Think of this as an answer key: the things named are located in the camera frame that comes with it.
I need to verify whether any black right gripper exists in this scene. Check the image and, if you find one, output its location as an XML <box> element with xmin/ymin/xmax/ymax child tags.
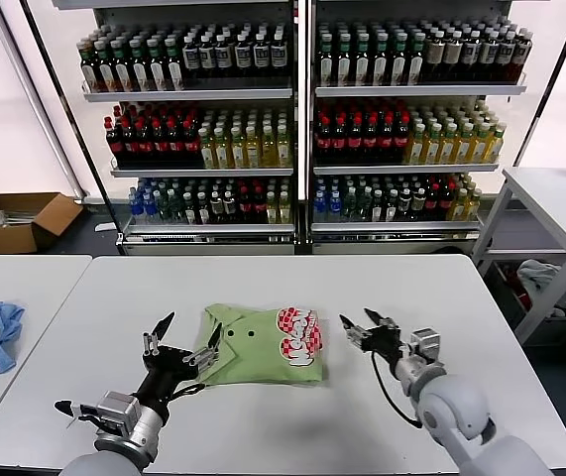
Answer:
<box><xmin>339</xmin><ymin>308</ymin><xmax>411</xmax><ymax>366</ymax></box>

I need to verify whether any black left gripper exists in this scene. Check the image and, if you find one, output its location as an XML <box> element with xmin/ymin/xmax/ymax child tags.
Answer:
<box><xmin>138</xmin><ymin>311</ymin><xmax>223</xmax><ymax>416</ymax></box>

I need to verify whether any light green polo shirt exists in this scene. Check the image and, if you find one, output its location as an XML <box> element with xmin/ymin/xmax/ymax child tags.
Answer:
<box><xmin>192</xmin><ymin>302</ymin><xmax>328</xmax><ymax>388</ymax></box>

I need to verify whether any small blue water bottle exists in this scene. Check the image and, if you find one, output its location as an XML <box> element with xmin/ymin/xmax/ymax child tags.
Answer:
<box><xmin>142</xmin><ymin>192</ymin><xmax>160</xmax><ymax>225</ymax></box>
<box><xmin>311</xmin><ymin>190</ymin><xmax>328</xmax><ymax>224</ymax></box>
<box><xmin>326</xmin><ymin>190</ymin><xmax>343</xmax><ymax>224</ymax></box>
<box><xmin>128</xmin><ymin>192</ymin><xmax>146</xmax><ymax>225</ymax></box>

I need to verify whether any small dark tea bottle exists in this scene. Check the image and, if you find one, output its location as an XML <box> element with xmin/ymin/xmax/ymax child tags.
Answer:
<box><xmin>395</xmin><ymin>187</ymin><xmax>411</xmax><ymax>222</ymax></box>
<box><xmin>409</xmin><ymin>187</ymin><xmax>425</xmax><ymax>222</ymax></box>
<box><xmin>208</xmin><ymin>190</ymin><xmax>225</xmax><ymax>225</ymax></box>
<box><xmin>221</xmin><ymin>190</ymin><xmax>238</xmax><ymax>225</ymax></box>

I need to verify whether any small red cap cola bottle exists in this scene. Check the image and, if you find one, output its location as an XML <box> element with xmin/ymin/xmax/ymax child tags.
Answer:
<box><xmin>423</xmin><ymin>183</ymin><xmax>439</xmax><ymax>222</ymax></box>
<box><xmin>251</xmin><ymin>186</ymin><xmax>268</xmax><ymax>225</ymax></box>
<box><xmin>237</xmin><ymin>186</ymin><xmax>254</xmax><ymax>225</ymax></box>
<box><xmin>437</xmin><ymin>183</ymin><xmax>454</xmax><ymax>222</ymax></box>

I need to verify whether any dark red cloth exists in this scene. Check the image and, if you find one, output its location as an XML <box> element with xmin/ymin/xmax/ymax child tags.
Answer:
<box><xmin>503</xmin><ymin>270</ymin><xmax>530</xmax><ymax>311</ymax></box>

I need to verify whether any crumpled white cloth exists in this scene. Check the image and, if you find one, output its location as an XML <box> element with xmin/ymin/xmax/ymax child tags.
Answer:
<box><xmin>515</xmin><ymin>258</ymin><xmax>566</xmax><ymax>309</ymax></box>

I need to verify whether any grey plastic crate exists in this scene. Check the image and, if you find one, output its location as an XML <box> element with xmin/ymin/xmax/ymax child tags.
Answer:
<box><xmin>490</xmin><ymin>260</ymin><xmax>566</xmax><ymax>347</ymax></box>

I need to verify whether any yellow tea bottle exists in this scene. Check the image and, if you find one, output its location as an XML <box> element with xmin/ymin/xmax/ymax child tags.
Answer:
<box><xmin>261</xmin><ymin>125</ymin><xmax>279</xmax><ymax>169</ymax></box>
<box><xmin>470</xmin><ymin>124</ymin><xmax>490</xmax><ymax>165</ymax></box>
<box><xmin>245</xmin><ymin>126</ymin><xmax>263</xmax><ymax>169</ymax></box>
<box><xmin>276</xmin><ymin>124</ymin><xmax>293</xmax><ymax>168</ymax></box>
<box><xmin>213</xmin><ymin>128</ymin><xmax>231</xmax><ymax>169</ymax></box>
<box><xmin>485</xmin><ymin>124</ymin><xmax>506</xmax><ymax>165</ymax></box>
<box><xmin>407</xmin><ymin>124</ymin><xmax>426</xmax><ymax>166</ymax></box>
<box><xmin>229</xmin><ymin>127</ymin><xmax>247</xmax><ymax>169</ymax></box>
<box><xmin>438</xmin><ymin>124</ymin><xmax>458</xmax><ymax>166</ymax></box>
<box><xmin>198</xmin><ymin>128</ymin><xmax>216</xmax><ymax>169</ymax></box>
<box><xmin>423</xmin><ymin>124</ymin><xmax>442</xmax><ymax>166</ymax></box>
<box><xmin>454</xmin><ymin>124</ymin><xmax>474</xmax><ymax>166</ymax></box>

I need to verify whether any open cardboard box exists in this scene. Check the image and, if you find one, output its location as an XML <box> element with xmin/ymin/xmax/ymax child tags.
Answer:
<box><xmin>0</xmin><ymin>191</ymin><xmax>84</xmax><ymax>255</ymax></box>

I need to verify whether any black slanted pole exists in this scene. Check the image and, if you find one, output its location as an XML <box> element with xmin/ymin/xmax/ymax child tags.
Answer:
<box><xmin>18</xmin><ymin>0</ymin><xmax>128</xmax><ymax>258</ymax></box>
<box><xmin>509</xmin><ymin>0</ymin><xmax>566</xmax><ymax>169</ymax></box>

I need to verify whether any clear plastic packet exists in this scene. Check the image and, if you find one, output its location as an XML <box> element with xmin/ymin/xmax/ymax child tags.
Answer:
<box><xmin>0</xmin><ymin>210</ymin><xmax>34</xmax><ymax>231</ymax></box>

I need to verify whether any white side table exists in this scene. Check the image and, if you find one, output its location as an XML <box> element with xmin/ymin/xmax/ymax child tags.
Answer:
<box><xmin>470</xmin><ymin>167</ymin><xmax>566</xmax><ymax>346</ymax></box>

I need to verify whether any grey metal shelf unit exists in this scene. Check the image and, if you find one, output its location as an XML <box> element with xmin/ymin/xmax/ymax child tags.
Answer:
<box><xmin>50</xmin><ymin>0</ymin><xmax>299</xmax><ymax>257</ymax></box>
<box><xmin>302</xmin><ymin>0</ymin><xmax>529</xmax><ymax>255</ymax></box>

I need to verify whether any green cap dark tea bottle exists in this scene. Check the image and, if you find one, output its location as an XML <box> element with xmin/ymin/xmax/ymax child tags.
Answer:
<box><xmin>109</xmin><ymin>40</ymin><xmax>133</xmax><ymax>93</ymax></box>
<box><xmin>144</xmin><ymin>39</ymin><xmax>167</xmax><ymax>92</ymax></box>
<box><xmin>371</xmin><ymin>33</ymin><xmax>391</xmax><ymax>86</ymax></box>
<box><xmin>335</xmin><ymin>33</ymin><xmax>354</xmax><ymax>86</ymax></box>
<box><xmin>92</xmin><ymin>42</ymin><xmax>116</xmax><ymax>94</ymax></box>
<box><xmin>353</xmin><ymin>33</ymin><xmax>372</xmax><ymax>86</ymax></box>
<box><xmin>77</xmin><ymin>42</ymin><xmax>99</xmax><ymax>94</ymax></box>
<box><xmin>390</xmin><ymin>33</ymin><xmax>409</xmax><ymax>86</ymax></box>
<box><xmin>317</xmin><ymin>33</ymin><xmax>336</xmax><ymax>86</ymax></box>
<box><xmin>162</xmin><ymin>38</ymin><xmax>184</xmax><ymax>92</ymax></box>
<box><xmin>127</xmin><ymin>40</ymin><xmax>150</xmax><ymax>93</ymax></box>
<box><xmin>407</xmin><ymin>33</ymin><xmax>425</xmax><ymax>85</ymax></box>

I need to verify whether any beige label dark drink bottle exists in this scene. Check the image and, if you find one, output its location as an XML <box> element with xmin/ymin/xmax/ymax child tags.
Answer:
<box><xmin>423</xmin><ymin>32</ymin><xmax>445</xmax><ymax>84</ymax></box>
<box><xmin>441</xmin><ymin>32</ymin><xmax>463</xmax><ymax>84</ymax></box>

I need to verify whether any white label dark drink bottle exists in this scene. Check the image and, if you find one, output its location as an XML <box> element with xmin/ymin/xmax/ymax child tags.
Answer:
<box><xmin>214</xmin><ymin>34</ymin><xmax>234</xmax><ymax>83</ymax></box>
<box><xmin>251</xmin><ymin>33</ymin><xmax>270</xmax><ymax>82</ymax></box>
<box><xmin>511</xmin><ymin>30</ymin><xmax>533</xmax><ymax>83</ymax></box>
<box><xmin>233</xmin><ymin>34</ymin><xmax>252</xmax><ymax>82</ymax></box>
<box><xmin>495</xmin><ymin>32</ymin><xmax>515</xmax><ymax>84</ymax></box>
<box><xmin>478</xmin><ymin>32</ymin><xmax>499</xmax><ymax>84</ymax></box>
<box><xmin>269</xmin><ymin>31</ymin><xmax>287</xmax><ymax>82</ymax></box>
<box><xmin>460</xmin><ymin>32</ymin><xmax>481</xmax><ymax>84</ymax></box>
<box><xmin>181</xmin><ymin>36</ymin><xmax>200</xmax><ymax>83</ymax></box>
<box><xmin>197</xmin><ymin>35</ymin><xmax>216</xmax><ymax>83</ymax></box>

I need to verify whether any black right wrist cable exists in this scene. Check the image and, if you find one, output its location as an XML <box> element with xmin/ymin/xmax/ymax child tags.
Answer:
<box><xmin>370</xmin><ymin>349</ymin><xmax>423</xmax><ymax>430</ymax></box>

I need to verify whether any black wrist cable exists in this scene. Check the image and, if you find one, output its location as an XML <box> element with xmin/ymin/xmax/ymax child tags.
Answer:
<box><xmin>370</xmin><ymin>349</ymin><xmax>423</xmax><ymax>430</ymax></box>
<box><xmin>54</xmin><ymin>399</ymin><xmax>100</xmax><ymax>428</ymax></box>

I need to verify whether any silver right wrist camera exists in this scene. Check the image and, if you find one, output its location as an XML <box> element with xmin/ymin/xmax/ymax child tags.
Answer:
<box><xmin>409</xmin><ymin>326</ymin><xmax>443</xmax><ymax>367</ymax></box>

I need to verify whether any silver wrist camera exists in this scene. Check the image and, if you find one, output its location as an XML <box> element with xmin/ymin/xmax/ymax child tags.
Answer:
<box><xmin>78</xmin><ymin>391</ymin><xmax>144</xmax><ymax>438</ymax></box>
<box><xmin>409</xmin><ymin>326</ymin><xmax>443</xmax><ymax>367</ymax></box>

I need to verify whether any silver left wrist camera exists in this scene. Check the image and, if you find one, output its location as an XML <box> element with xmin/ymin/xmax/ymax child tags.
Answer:
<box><xmin>78</xmin><ymin>391</ymin><xmax>144</xmax><ymax>438</ymax></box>

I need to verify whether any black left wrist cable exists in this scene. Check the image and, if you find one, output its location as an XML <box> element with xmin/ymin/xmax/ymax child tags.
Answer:
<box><xmin>54</xmin><ymin>399</ymin><xmax>100</xmax><ymax>428</ymax></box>

